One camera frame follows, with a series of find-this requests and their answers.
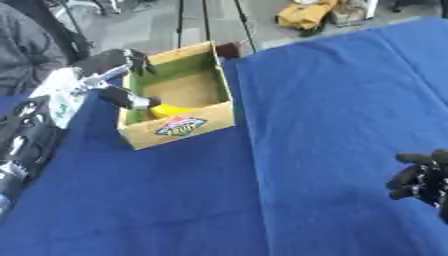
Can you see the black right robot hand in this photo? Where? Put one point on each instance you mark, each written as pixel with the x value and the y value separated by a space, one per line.
pixel 423 180

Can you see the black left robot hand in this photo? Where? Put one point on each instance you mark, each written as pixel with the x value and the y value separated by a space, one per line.
pixel 111 61

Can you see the tan cardboard box green inside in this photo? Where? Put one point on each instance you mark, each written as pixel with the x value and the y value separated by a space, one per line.
pixel 178 100

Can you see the yellow toy banana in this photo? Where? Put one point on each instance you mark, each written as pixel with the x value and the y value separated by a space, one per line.
pixel 169 110

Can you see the person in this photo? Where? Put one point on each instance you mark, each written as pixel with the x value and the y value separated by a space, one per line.
pixel 32 46

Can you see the black tripod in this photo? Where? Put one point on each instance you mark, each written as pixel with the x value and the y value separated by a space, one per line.
pixel 207 23

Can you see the brown block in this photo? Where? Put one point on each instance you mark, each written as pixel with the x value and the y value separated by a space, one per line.
pixel 228 50

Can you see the yellow bag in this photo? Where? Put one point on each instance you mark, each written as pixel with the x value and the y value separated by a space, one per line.
pixel 304 15

